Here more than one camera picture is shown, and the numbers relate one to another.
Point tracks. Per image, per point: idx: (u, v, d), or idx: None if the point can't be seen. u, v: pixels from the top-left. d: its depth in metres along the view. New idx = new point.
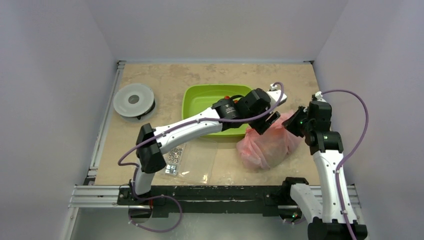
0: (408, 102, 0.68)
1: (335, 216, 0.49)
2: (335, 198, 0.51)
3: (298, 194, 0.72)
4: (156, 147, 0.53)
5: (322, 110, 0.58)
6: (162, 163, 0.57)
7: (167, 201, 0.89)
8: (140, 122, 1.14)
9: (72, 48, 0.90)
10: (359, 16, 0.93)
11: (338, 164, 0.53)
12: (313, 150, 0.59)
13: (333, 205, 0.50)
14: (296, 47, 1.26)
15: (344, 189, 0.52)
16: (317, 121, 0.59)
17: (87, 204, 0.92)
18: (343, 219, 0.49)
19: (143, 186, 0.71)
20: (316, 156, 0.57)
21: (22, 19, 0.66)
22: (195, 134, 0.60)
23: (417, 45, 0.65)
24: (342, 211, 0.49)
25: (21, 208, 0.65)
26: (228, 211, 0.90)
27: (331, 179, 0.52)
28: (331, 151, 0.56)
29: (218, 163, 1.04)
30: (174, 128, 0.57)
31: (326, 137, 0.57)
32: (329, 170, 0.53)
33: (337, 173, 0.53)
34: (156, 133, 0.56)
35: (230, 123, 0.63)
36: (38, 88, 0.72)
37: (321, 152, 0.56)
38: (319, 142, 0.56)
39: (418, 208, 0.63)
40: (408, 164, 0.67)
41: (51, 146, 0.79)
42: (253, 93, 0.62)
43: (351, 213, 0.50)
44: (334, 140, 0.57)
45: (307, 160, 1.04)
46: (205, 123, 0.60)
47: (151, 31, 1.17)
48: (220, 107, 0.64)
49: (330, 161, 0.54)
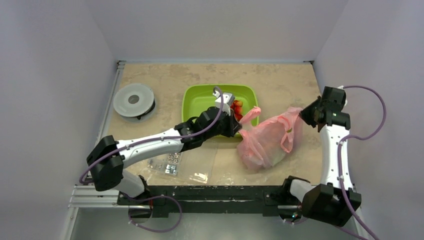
0: (408, 102, 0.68)
1: (331, 180, 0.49)
2: (334, 164, 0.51)
3: (298, 185, 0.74)
4: (118, 160, 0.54)
5: (336, 92, 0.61)
6: (118, 177, 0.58)
7: (167, 201, 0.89)
8: (140, 122, 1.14)
9: (72, 48, 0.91)
10: (359, 16, 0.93)
11: (343, 137, 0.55)
12: (321, 127, 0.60)
13: (331, 171, 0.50)
14: (296, 47, 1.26)
15: (344, 159, 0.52)
16: (328, 101, 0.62)
17: (87, 204, 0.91)
18: (339, 184, 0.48)
19: (134, 188, 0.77)
20: (322, 131, 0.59)
21: (22, 19, 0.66)
22: (156, 151, 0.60)
23: (416, 45, 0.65)
24: (339, 177, 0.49)
25: (21, 208, 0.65)
26: (228, 211, 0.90)
27: (334, 149, 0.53)
28: (337, 127, 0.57)
29: (217, 163, 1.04)
30: (139, 142, 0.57)
31: (334, 115, 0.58)
32: (332, 140, 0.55)
33: (339, 144, 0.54)
34: (118, 146, 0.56)
35: (190, 143, 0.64)
36: (38, 88, 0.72)
37: (327, 125, 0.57)
38: (327, 117, 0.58)
39: (417, 208, 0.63)
40: (408, 164, 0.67)
41: (51, 145, 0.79)
42: (205, 115, 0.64)
43: (348, 181, 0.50)
44: (343, 119, 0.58)
45: (307, 160, 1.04)
46: (168, 141, 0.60)
47: (151, 31, 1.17)
48: (181, 129, 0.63)
49: (334, 134, 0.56)
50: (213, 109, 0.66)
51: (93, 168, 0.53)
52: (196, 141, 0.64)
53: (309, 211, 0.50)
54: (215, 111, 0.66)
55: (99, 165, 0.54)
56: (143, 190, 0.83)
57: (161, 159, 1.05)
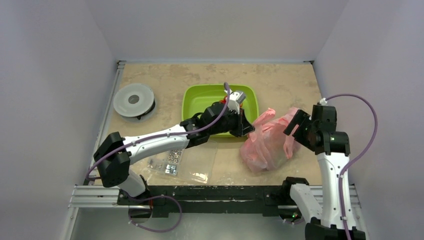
0: (408, 102, 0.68)
1: (335, 221, 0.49)
2: (336, 203, 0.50)
3: (298, 194, 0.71)
4: (125, 156, 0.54)
5: (327, 111, 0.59)
6: (127, 172, 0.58)
7: (167, 201, 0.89)
8: (140, 122, 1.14)
9: (72, 48, 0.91)
10: (360, 16, 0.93)
11: (343, 168, 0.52)
12: (318, 151, 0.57)
13: (333, 210, 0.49)
14: (296, 47, 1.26)
15: (346, 193, 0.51)
16: (322, 122, 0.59)
17: (87, 204, 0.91)
18: (342, 225, 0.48)
19: (134, 187, 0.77)
20: (320, 158, 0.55)
21: (22, 18, 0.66)
22: (162, 147, 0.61)
23: (416, 45, 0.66)
24: (342, 217, 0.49)
25: (20, 208, 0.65)
26: (228, 211, 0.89)
27: (334, 183, 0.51)
28: (336, 154, 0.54)
29: (217, 163, 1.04)
30: (146, 138, 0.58)
31: (332, 138, 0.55)
32: (332, 174, 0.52)
33: (340, 178, 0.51)
34: (125, 142, 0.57)
35: (195, 140, 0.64)
36: (38, 87, 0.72)
37: (326, 153, 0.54)
38: (325, 144, 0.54)
39: (418, 208, 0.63)
40: (408, 163, 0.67)
41: (51, 145, 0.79)
42: (209, 111, 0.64)
43: (351, 219, 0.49)
44: (342, 142, 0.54)
45: (307, 160, 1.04)
46: (174, 137, 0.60)
47: (151, 31, 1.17)
48: (186, 126, 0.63)
49: (334, 165, 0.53)
50: (219, 105, 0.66)
51: (100, 164, 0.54)
52: (201, 138, 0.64)
53: None
54: (219, 107, 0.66)
55: (107, 161, 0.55)
56: (144, 190, 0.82)
57: (161, 159, 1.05)
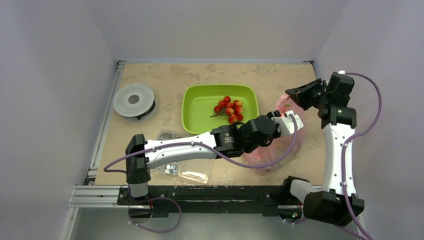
0: (409, 102, 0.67)
1: (334, 186, 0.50)
2: (337, 169, 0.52)
3: (298, 184, 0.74)
4: (142, 162, 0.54)
5: (344, 83, 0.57)
6: (145, 176, 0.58)
7: (167, 202, 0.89)
8: (140, 122, 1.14)
9: (72, 48, 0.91)
10: (360, 16, 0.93)
11: (347, 139, 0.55)
12: (325, 123, 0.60)
13: (334, 177, 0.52)
14: (296, 47, 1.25)
15: (348, 162, 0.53)
16: (335, 94, 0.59)
17: (87, 204, 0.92)
18: (341, 191, 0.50)
19: (139, 190, 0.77)
20: (326, 129, 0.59)
21: (22, 18, 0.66)
22: (187, 156, 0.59)
23: (415, 46, 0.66)
24: (342, 183, 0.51)
25: (21, 208, 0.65)
26: (228, 211, 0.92)
27: (337, 150, 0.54)
28: (342, 126, 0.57)
29: (218, 163, 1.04)
30: (166, 145, 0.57)
31: (340, 111, 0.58)
32: (336, 142, 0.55)
33: (344, 146, 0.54)
34: (146, 147, 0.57)
35: (226, 153, 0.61)
36: (37, 87, 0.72)
37: (332, 124, 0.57)
38: (331, 115, 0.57)
39: (419, 209, 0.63)
40: (409, 163, 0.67)
41: (50, 145, 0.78)
42: (252, 124, 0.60)
43: (351, 186, 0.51)
44: (348, 116, 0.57)
45: (307, 160, 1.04)
46: (199, 147, 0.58)
47: (151, 31, 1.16)
48: (219, 134, 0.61)
49: (339, 135, 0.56)
50: (264, 120, 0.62)
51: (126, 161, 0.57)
52: (233, 152, 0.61)
53: (311, 214, 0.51)
54: (263, 122, 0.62)
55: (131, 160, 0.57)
56: (146, 192, 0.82)
57: None
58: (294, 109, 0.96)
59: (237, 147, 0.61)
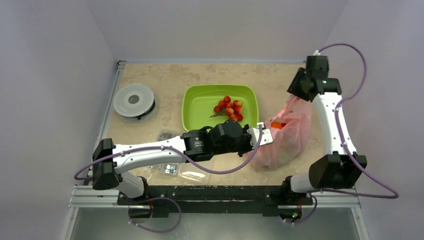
0: (409, 101, 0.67)
1: (336, 148, 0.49)
2: (335, 132, 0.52)
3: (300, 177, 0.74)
4: (109, 167, 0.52)
5: (320, 59, 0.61)
6: (112, 183, 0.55)
7: (167, 202, 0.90)
8: (140, 122, 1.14)
9: (72, 48, 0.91)
10: (360, 15, 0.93)
11: (337, 104, 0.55)
12: (313, 96, 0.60)
13: (334, 140, 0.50)
14: (296, 46, 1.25)
15: (344, 125, 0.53)
16: (316, 70, 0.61)
17: (88, 204, 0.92)
18: (344, 151, 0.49)
19: (133, 192, 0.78)
20: (315, 101, 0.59)
21: (22, 18, 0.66)
22: (156, 160, 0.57)
23: (415, 46, 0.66)
24: (342, 143, 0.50)
25: (21, 208, 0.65)
26: (228, 211, 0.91)
27: (331, 116, 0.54)
28: (330, 94, 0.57)
29: (217, 162, 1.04)
30: (135, 149, 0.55)
31: (324, 82, 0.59)
32: (328, 109, 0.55)
33: (336, 111, 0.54)
34: (114, 151, 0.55)
35: (196, 156, 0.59)
36: (37, 87, 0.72)
37: (320, 94, 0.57)
38: (318, 86, 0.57)
39: (419, 209, 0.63)
40: (409, 163, 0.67)
41: (50, 145, 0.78)
42: (219, 128, 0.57)
43: (352, 145, 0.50)
44: (333, 85, 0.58)
45: (307, 160, 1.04)
46: (169, 151, 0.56)
47: (151, 30, 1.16)
48: (189, 138, 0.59)
49: (329, 102, 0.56)
50: (233, 125, 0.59)
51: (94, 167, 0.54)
52: (203, 156, 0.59)
53: (320, 182, 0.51)
54: (232, 126, 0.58)
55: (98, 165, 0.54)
56: (143, 192, 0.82)
57: None
58: (305, 110, 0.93)
59: (207, 151, 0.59)
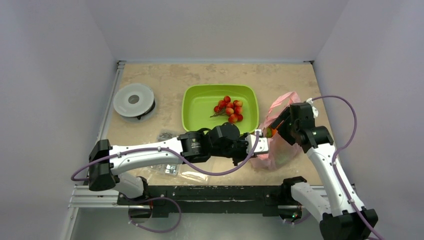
0: (408, 102, 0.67)
1: (345, 207, 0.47)
2: (338, 188, 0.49)
3: (303, 194, 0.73)
4: (106, 168, 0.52)
5: (304, 108, 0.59)
6: (110, 184, 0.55)
7: (167, 202, 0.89)
8: (140, 122, 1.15)
9: (72, 48, 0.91)
10: (359, 15, 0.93)
11: (333, 156, 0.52)
12: (306, 148, 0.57)
13: (340, 197, 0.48)
14: (297, 47, 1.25)
15: (344, 178, 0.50)
16: (302, 120, 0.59)
17: (87, 204, 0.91)
18: (353, 208, 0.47)
19: (133, 192, 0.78)
20: (310, 153, 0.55)
21: (22, 18, 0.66)
22: (153, 161, 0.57)
23: (415, 46, 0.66)
24: (350, 200, 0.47)
25: (21, 208, 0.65)
26: (228, 211, 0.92)
27: (330, 172, 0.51)
28: (323, 145, 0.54)
29: (217, 163, 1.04)
30: (132, 151, 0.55)
31: (315, 133, 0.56)
32: (325, 163, 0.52)
33: (333, 165, 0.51)
34: (111, 152, 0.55)
35: (193, 158, 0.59)
36: (37, 87, 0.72)
37: (314, 147, 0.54)
38: (310, 139, 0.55)
39: (418, 209, 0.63)
40: (408, 164, 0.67)
41: (50, 146, 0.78)
42: (218, 129, 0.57)
43: (358, 200, 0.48)
44: (323, 135, 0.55)
45: (307, 161, 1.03)
46: (165, 153, 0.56)
47: (151, 30, 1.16)
48: (185, 139, 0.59)
49: (324, 154, 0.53)
50: (231, 127, 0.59)
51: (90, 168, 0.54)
52: (200, 158, 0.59)
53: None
54: (230, 128, 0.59)
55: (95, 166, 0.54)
56: (143, 192, 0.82)
57: None
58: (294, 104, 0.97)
59: (204, 153, 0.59)
